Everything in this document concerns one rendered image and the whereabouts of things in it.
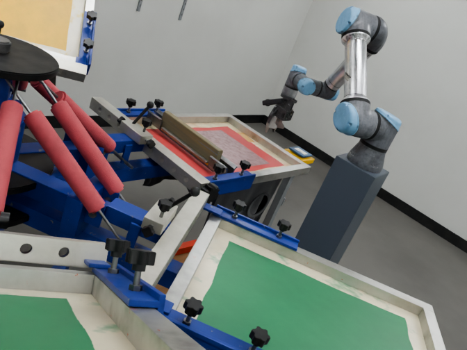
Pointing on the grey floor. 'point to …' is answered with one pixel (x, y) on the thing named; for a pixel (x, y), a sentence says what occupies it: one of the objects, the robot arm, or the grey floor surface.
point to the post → (282, 192)
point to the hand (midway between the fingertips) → (269, 129)
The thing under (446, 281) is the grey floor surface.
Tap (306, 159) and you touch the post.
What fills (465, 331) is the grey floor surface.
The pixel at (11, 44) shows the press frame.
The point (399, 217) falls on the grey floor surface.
